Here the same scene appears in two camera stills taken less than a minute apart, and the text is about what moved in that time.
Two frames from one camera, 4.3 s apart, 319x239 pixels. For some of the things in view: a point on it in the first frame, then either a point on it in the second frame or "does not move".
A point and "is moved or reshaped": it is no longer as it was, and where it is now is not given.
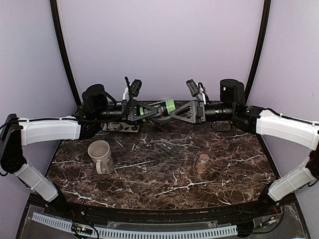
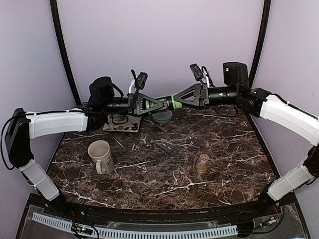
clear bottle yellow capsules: x=201 y=166 does not move
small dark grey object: x=170 y=149 does not move
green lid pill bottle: x=163 y=108 is moved or reshaped
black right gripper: x=195 y=105 → x=204 y=91
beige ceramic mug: x=100 y=151 does not move
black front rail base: x=281 y=218 does not move
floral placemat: x=119 y=126 does not move
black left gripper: x=129 y=111 → x=133 y=106
